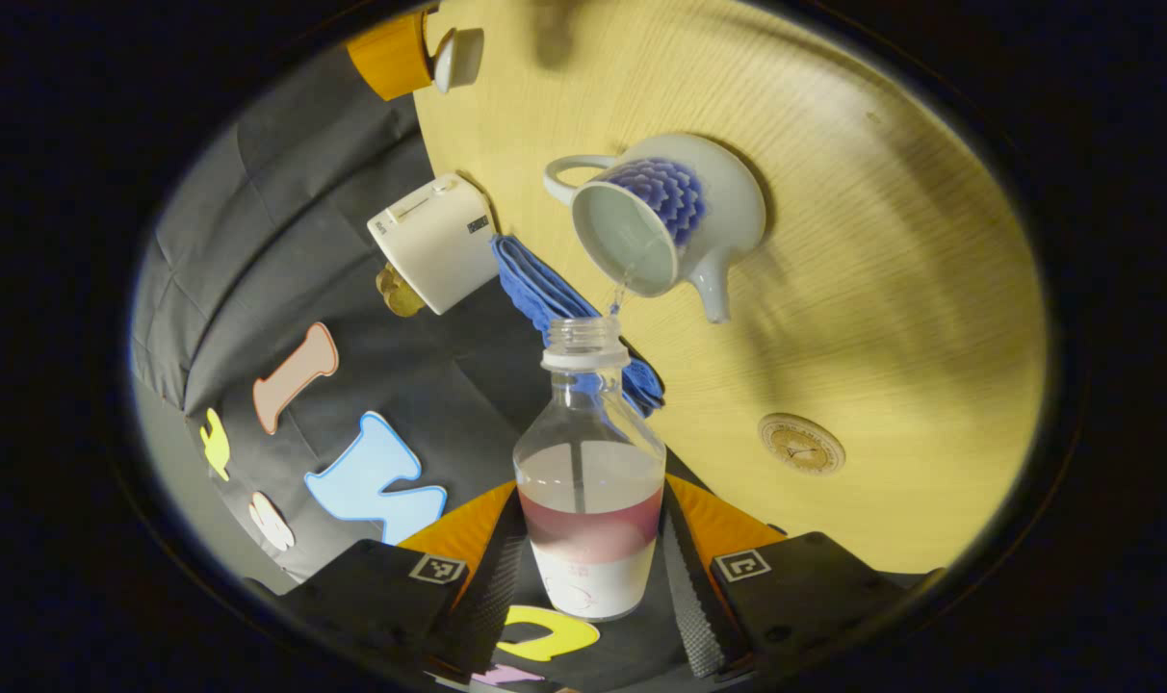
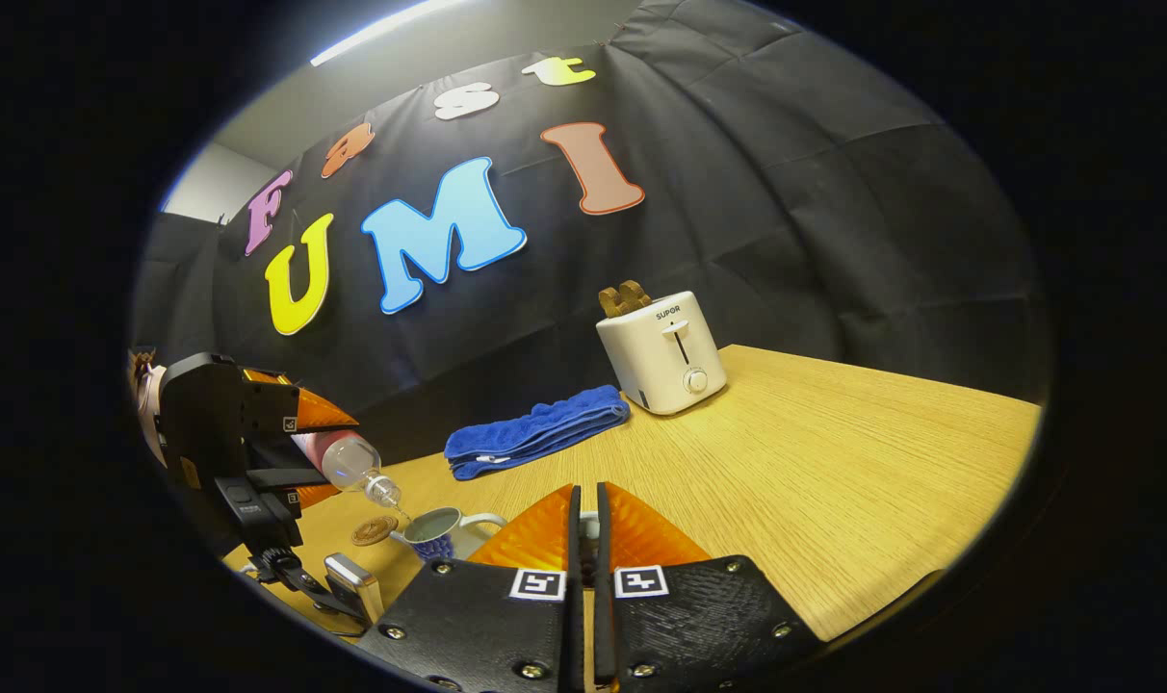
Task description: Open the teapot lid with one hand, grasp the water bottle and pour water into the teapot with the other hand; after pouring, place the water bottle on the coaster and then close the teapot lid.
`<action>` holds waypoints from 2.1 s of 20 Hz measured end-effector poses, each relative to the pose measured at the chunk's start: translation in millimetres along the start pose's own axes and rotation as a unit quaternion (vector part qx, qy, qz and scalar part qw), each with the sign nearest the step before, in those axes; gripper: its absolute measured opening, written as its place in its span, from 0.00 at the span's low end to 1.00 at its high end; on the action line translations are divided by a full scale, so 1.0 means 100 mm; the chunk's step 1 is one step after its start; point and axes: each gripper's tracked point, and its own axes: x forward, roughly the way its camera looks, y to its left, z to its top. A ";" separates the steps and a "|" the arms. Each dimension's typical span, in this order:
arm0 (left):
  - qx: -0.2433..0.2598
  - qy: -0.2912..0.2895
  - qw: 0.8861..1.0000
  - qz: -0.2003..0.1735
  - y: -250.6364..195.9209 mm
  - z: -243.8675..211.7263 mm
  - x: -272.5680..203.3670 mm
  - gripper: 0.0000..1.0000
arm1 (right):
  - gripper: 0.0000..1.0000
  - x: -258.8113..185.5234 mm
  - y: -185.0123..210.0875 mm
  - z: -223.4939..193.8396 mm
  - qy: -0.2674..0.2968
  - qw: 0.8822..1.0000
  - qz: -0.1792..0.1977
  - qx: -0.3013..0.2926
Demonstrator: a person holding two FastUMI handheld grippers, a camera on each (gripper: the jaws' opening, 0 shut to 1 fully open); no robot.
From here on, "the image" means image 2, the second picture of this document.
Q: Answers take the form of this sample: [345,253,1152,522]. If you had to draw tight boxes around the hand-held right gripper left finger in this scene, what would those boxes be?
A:
[357,483,584,693]

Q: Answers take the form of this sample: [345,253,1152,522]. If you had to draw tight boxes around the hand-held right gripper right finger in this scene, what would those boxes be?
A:
[593,481,825,690]

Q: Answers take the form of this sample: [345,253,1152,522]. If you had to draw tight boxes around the clear plastic water bottle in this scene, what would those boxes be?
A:
[292,430,403,509]

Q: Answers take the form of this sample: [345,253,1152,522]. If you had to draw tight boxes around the white blue-patterned teacup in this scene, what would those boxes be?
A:
[391,506,507,562]

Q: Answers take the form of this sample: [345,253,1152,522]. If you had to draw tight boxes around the folded blue towel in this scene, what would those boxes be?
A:
[444,385,632,481]

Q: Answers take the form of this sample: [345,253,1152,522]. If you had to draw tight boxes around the white toaster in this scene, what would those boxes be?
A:
[596,291,728,416]

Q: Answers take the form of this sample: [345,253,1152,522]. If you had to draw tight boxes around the black backdrop cloth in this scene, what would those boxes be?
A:
[131,0,1054,463]

